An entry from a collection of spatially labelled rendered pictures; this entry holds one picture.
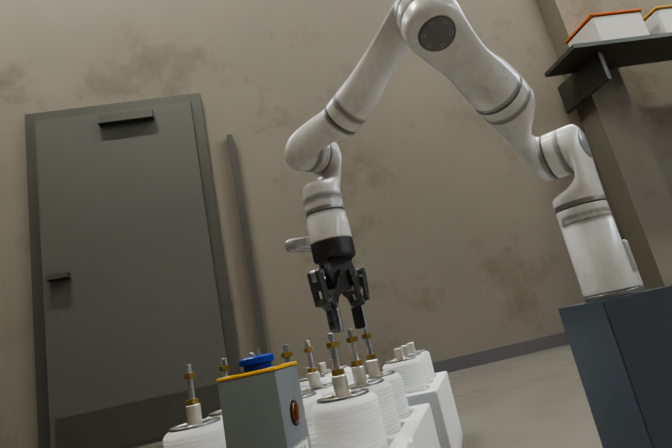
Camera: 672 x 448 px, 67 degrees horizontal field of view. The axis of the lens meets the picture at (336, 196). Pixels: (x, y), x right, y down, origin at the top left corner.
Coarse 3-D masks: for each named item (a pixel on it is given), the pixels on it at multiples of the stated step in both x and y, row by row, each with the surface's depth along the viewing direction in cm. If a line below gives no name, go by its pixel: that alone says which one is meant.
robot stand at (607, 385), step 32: (576, 320) 92; (608, 320) 83; (640, 320) 84; (576, 352) 94; (608, 352) 85; (640, 352) 82; (608, 384) 86; (640, 384) 81; (608, 416) 87; (640, 416) 80
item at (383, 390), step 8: (376, 384) 80; (384, 384) 80; (376, 392) 79; (384, 392) 79; (392, 392) 82; (384, 400) 79; (392, 400) 81; (384, 408) 78; (392, 408) 80; (384, 416) 78; (392, 416) 79; (384, 424) 78; (392, 424) 78; (392, 432) 78
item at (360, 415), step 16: (352, 400) 68; (368, 400) 68; (320, 416) 68; (336, 416) 67; (352, 416) 67; (368, 416) 68; (320, 432) 68; (336, 432) 66; (352, 432) 66; (368, 432) 67; (384, 432) 69
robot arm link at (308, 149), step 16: (320, 112) 89; (304, 128) 90; (320, 128) 88; (336, 128) 87; (288, 144) 91; (304, 144) 89; (320, 144) 88; (288, 160) 91; (304, 160) 89; (320, 160) 91
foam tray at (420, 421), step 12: (420, 408) 93; (408, 420) 84; (420, 420) 83; (432, 420) 95; (408, 432) 74; (420, 432) 79; (432, 432) 91; (396, 444) 68; (408, 444) 68; (420, 444) 76; (432, 444) 87
